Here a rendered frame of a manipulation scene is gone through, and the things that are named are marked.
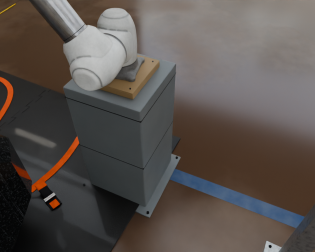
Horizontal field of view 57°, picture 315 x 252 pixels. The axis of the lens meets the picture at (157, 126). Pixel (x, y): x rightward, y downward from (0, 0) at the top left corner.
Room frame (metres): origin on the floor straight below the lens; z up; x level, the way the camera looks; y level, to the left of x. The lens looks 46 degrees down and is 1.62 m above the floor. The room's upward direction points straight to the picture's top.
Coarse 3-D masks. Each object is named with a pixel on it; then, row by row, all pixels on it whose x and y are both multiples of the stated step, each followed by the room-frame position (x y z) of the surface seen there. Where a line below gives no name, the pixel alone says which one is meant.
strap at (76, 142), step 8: (0, 80) 2.14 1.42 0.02; (8, 88) 2.02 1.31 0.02; (8, 96) 1.91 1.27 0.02; (8, 104) 1.81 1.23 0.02; (0, 112) 1.71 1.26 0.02; (72, 144) 1.37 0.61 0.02; (72, 152) 1.30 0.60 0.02; (64, 160) 1.23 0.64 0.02; (56, 168) 1.16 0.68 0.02; (48, 176) 1.10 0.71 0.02
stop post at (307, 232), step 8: (312, 208) 0.58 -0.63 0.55; (312, 216) 0.54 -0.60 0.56; (304, 224) 0.55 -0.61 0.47; (312, 224) 0.52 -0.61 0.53; (296, 232) 0.56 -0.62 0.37; (304, 232) 0.52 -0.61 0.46; (312, 232) 0.51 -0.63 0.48; (288, 240) 0.58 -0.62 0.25; (296, 240) 0.52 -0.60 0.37; (304, 240) 0.51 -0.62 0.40; (312, 240) 0.50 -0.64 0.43; (264, 248) 0.63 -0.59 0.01; (272, 248) 0.63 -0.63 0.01; (280, 248) 0.59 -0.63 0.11; (288, 248) 0.53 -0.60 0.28; (296, 248) 0.51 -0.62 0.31; (304, 248) 0.50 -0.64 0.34; (312, 248) 0.49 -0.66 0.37
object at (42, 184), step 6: (42, 180) 1.03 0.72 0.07; (36, 186) 0.99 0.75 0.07; (42, 186) 0.99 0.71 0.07; (42, 192) 0.96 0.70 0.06; (48, 192) 0.96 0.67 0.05; (42, 198) 0.93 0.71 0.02; (48, 198) 0.92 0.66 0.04; (54, 198) 0.93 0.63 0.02; (48, 204) 0.89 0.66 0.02; (54, 204) 0.89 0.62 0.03
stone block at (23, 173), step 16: (0, 144) 0.84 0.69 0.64; (0, 160) 0.77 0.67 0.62; (16, 160) 0.85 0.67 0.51; (0, 176) 0.73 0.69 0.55; (16, 176) 0.78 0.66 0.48; (0, 192) 0.70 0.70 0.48; (16, 192) 0.75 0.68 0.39; (0, 208) 0.66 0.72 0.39; (16, 208) 0.71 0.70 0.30; (0, 224) 0.63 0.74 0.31; (16, 224) 0.68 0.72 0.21; (0, 240) 0.59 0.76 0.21
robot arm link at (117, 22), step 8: (112, 8) 1.17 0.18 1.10; (120, 8) 1.17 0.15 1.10; (104, 16) 1.11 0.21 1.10; (112, 16) 1.10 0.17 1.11; (120, 16) 1.10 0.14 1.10; (128, 16) 1.13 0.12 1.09; (104, 24) 1.08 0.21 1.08; (112, 24) 1.07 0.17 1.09; (120, 24) 1.08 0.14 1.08; (128, 24) 1.10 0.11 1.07; (104, 32) 1.05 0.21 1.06; (112, 32) 1.05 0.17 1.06; (120, 32) 1.06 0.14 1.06; (128, 32) 1.08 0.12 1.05; (120, 40) 1.03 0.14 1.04; (128, 40) 1.06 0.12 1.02; (136, 40) 1.14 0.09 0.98; (128, 48) 1.05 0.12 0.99; (136, 48) 1.13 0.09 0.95; (128, 56) 1.05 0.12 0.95; (136, 56) 1.14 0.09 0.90; (128, 64) 1.08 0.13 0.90
